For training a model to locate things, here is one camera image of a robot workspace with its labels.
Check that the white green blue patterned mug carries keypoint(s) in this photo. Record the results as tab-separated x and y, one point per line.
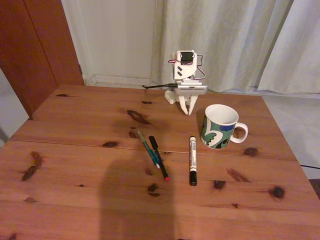
215	140

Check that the black pen with red end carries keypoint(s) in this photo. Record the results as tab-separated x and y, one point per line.
153	142

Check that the white marker with black cap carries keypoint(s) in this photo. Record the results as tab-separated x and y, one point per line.
192	160

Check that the teal transparent pen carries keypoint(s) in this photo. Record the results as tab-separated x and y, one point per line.
149	151

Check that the white curtain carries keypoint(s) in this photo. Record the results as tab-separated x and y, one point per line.
237	30
300	50

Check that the brown wooden door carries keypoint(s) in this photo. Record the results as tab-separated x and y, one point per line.
30	50

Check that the silver gripper camera box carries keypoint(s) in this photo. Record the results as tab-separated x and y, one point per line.
191	89

